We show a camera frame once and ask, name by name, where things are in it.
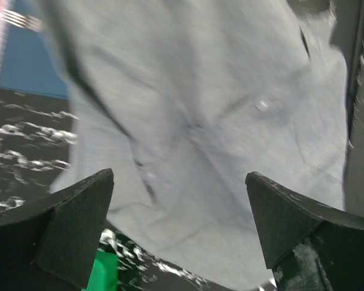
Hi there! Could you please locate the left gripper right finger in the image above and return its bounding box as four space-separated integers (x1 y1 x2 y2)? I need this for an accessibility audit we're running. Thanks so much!
246 172 364 291

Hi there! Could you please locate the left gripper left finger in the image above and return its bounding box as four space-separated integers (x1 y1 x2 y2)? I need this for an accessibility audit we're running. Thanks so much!
0 169 113 291

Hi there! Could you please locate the grey button shirt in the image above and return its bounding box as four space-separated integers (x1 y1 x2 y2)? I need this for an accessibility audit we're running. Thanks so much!
38 1 350 290

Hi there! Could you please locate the green plastic bin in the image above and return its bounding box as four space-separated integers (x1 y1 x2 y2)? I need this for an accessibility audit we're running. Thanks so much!
84 250 118 291

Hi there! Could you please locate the blue patterned placemat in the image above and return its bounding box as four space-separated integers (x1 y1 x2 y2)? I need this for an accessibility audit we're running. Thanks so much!
0 1 68 99

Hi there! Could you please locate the silver fork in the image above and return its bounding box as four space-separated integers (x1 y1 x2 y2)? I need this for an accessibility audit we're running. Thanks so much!
0 9 44 32

